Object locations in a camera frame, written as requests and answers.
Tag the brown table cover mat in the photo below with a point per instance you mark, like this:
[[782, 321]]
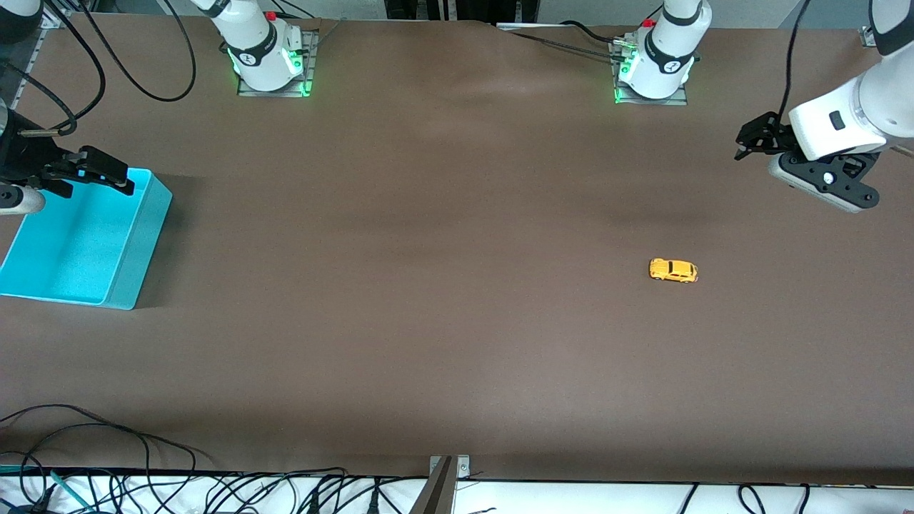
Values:
[[457, 285]]

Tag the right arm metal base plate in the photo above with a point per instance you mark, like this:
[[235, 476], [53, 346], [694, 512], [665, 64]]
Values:
[[310, 71]]

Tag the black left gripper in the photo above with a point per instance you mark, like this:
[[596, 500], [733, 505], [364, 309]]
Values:
[[772, 138]]

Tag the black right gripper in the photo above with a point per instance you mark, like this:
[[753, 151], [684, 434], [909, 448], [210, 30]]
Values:
[[20, 155]]

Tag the grey metal frame rail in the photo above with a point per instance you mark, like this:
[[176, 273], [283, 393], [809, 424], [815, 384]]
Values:
[[32, 57]]

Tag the silver metal bracket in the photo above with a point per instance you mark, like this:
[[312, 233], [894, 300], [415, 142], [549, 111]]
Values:
[[463, 465]]

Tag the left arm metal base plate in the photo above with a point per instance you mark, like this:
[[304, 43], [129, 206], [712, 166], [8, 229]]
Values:
[[671, 101]]

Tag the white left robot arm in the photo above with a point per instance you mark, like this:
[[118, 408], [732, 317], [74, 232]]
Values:
[[664, 57]]

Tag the yellow beetle toy car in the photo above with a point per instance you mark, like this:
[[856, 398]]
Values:
[[673, 270]]

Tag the black equipment box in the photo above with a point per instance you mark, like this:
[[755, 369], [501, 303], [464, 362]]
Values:
[[500, 8]]

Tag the dark metal post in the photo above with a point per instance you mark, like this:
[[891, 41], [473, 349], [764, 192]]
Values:
[[437, 492]]

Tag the cyan plastic bin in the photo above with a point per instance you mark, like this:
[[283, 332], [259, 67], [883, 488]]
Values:
[[78, 250]]

